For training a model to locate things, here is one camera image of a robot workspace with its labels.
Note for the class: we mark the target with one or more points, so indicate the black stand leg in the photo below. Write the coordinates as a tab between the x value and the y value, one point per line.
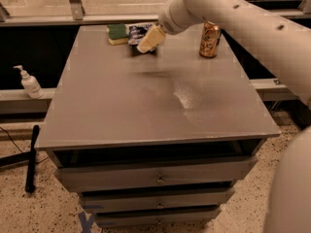
30	186

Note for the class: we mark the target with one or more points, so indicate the metal window rail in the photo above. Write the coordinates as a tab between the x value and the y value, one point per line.
77	12

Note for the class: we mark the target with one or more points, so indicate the white pump lotion bottle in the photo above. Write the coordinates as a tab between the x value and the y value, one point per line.
30	84

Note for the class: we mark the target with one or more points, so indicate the bottom grey drawer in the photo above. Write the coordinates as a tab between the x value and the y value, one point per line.
156	216

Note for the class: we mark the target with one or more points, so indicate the gold soda can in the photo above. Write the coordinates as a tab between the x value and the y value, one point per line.
210	39

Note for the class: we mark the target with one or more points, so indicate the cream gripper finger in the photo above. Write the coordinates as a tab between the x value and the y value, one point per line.
154	36

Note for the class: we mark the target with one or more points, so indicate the top grey drawer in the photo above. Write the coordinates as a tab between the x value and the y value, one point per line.
126	177

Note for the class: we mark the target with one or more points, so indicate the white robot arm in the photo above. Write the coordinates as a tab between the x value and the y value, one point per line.
284	48

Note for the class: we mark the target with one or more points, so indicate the grey drawer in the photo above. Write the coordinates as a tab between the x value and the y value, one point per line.
156	216
171	199
126	177

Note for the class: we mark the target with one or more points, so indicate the blue tape cross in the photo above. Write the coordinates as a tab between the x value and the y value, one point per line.
86	222

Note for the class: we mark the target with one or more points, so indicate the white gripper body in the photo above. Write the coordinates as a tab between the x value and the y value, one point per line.
167	22

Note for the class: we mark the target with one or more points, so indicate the middle grey drawer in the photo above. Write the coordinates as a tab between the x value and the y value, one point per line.
171	199

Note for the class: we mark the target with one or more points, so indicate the blue potato chip bag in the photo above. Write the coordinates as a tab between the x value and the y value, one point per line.
136	32

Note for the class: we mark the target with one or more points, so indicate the green and yellow sponge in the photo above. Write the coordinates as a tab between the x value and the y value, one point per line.
117	34

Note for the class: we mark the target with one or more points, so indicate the grey drawer cabinet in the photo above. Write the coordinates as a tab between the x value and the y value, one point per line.
116	107

